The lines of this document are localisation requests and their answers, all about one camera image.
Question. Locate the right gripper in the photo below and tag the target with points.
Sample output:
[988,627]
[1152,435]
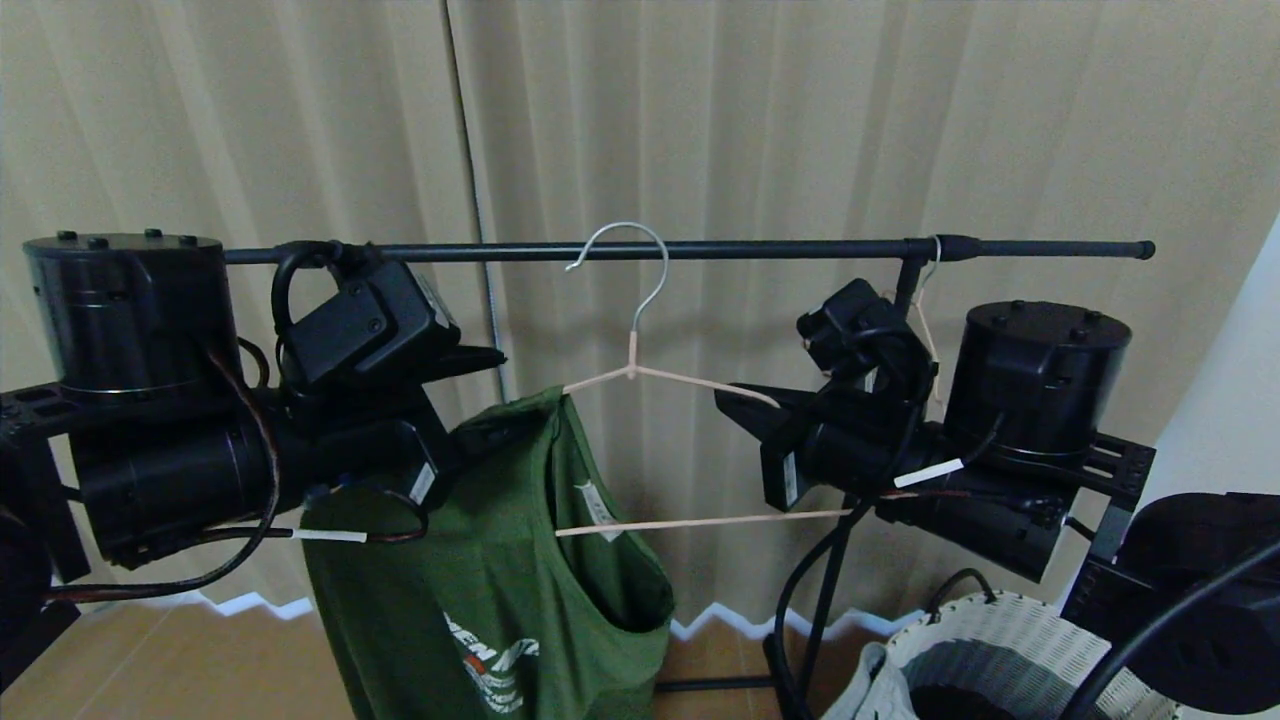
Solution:
[850,460]

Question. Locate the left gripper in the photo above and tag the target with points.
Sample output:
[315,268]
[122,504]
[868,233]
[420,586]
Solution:
[200,480]

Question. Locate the pink clothes hanger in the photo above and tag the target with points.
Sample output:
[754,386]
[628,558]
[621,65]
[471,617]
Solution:
[700,523]
[928,335]

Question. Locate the green printed t-shirt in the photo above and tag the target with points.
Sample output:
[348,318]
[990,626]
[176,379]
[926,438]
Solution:
[450,560]

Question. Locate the black clothes rack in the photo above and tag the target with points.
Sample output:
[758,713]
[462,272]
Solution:
[750,249]

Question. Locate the white laundry basket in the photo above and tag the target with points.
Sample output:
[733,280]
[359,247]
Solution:
[1040,640]

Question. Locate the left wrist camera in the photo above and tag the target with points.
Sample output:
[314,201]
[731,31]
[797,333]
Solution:
[370,320]

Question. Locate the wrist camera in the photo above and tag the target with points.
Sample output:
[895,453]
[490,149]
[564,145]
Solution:
[370,320]
[860,335]

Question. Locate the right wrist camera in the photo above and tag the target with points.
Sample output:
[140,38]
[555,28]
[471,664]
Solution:
[860,335]

